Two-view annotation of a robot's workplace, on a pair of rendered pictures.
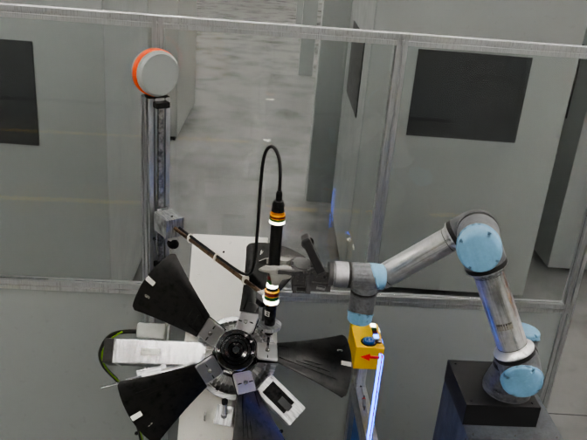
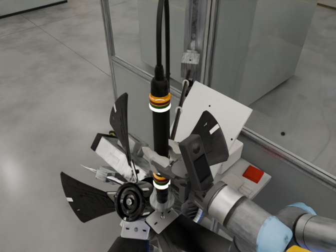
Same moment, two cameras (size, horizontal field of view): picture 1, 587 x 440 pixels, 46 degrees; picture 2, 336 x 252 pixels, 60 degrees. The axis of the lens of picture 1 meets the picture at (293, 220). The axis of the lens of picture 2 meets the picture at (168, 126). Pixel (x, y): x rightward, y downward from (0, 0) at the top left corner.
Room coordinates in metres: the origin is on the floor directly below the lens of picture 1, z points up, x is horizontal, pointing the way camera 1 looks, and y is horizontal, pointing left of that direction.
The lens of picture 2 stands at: (1.46, -0.34, 1.98)
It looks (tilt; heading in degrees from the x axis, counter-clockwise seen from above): 41 degrees down; 50
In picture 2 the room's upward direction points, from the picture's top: straight up
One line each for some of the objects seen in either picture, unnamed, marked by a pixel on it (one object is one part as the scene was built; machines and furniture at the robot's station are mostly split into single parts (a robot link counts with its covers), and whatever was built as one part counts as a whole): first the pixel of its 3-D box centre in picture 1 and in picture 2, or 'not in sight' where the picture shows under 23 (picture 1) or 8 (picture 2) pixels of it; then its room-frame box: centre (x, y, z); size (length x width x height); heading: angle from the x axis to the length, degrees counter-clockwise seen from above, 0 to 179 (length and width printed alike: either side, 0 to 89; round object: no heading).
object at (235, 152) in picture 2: not in sight; (219, 151); (2.32, 0.28, 0.92); 0.17 x 0.16 x 0.11; 5
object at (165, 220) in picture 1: (168, 223); (190, 64); (2.24, 0.44, 1.36); 0.10 x 0.07 x 0.08; 40
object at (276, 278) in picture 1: (275, 276); (154, 164); (1.74, 0.04, 1.46); 0.09 x 0.03 x 0.06; 105
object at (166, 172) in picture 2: (292, 270); (169, 168); (1.74, -0.01, 1.48); 0.09 x 0.05 x 0.02; 105
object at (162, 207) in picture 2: (268, 311); (162, 187); (1.77, 0.05, 1.32); 0.09 x 0.07 x 0.10; 40
